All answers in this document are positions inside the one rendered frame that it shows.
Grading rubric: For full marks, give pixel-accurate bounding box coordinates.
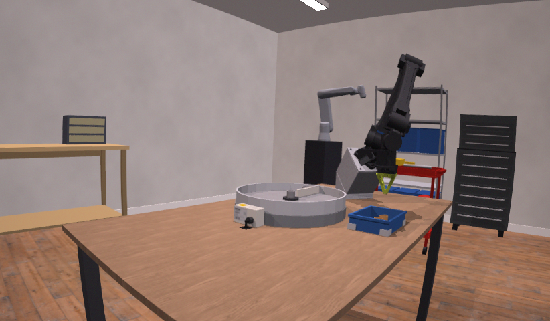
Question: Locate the blue open crate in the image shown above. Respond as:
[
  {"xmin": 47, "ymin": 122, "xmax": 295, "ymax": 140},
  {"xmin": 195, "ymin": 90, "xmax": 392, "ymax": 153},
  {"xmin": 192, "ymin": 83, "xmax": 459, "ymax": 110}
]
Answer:
[{"xmin": 347, "ymin": 205, "xmax": 407, "ymax": 237}]

